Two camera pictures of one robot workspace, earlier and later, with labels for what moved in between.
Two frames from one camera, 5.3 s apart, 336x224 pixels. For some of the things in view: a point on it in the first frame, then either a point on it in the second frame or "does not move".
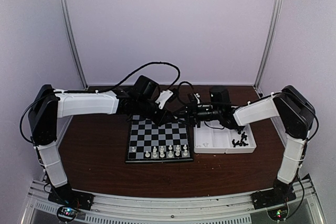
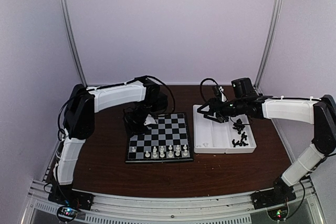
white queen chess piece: x=161 y=151 does not move
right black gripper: x=191 y=114 to x=220 y=117
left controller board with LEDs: x=66 y=213 does not move
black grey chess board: x=150 y=143 does not move
